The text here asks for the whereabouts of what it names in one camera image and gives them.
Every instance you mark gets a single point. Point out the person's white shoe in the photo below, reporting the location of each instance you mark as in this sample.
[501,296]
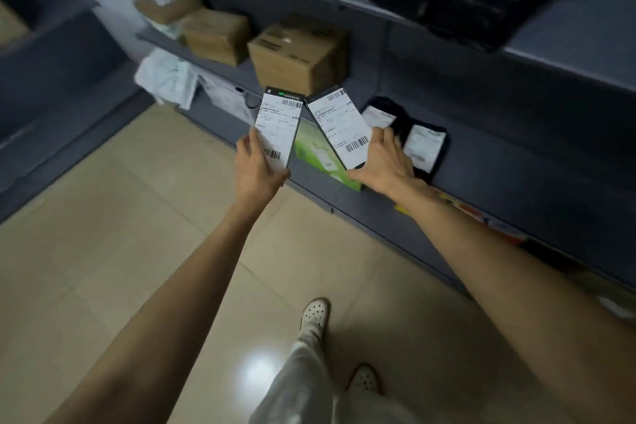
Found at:
[365,379]
[315,314]

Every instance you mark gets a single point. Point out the grey pegboard shelving unit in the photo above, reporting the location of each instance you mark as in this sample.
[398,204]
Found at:
[497,115]
[59,91]

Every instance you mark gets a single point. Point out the person's left forearm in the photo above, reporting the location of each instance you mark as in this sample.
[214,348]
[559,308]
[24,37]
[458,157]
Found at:
[174,314]

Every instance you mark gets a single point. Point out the brown padded envelope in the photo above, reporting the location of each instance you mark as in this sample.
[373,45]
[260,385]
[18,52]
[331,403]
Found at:
[166,4]

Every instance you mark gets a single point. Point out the person's white left shoe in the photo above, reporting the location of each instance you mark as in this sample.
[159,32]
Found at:
[315,314]

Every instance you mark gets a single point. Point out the person's right hand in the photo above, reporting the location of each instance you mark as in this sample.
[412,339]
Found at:
[390,170]

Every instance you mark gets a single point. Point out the green printed box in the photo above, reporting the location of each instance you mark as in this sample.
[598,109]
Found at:
[318,155]

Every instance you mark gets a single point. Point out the white poly mailer bag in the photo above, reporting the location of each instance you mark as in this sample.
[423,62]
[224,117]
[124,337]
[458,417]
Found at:
[166,78]

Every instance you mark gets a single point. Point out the person's right forearm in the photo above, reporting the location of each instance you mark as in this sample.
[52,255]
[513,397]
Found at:
[497,289]

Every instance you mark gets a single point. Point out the white printed parcel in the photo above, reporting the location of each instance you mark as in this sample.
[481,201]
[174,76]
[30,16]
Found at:
[226,98]

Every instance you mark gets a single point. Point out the plain brown cardboard box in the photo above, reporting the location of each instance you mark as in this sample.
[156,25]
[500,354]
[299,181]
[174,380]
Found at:
[216,36]

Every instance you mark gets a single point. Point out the cardboard box white label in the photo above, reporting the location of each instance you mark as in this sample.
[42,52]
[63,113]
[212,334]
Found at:
[12,23]

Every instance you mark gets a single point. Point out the red printed carton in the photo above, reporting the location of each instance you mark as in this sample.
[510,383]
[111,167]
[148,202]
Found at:
[497,230]

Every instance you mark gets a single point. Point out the pale green flat parcel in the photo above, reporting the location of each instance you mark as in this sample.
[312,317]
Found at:
[166,31]

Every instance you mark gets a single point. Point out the brown cardboard box black print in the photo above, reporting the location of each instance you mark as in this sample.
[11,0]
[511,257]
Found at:
[298,61]

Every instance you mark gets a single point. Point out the person's white right shoe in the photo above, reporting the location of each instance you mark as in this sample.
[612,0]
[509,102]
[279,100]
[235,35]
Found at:
[365,379]

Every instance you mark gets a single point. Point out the person's left hand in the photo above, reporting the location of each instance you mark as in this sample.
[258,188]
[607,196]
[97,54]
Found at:
[256,180]

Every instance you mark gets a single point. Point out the person's light trousers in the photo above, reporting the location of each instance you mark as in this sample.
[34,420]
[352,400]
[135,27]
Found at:
[293,389]

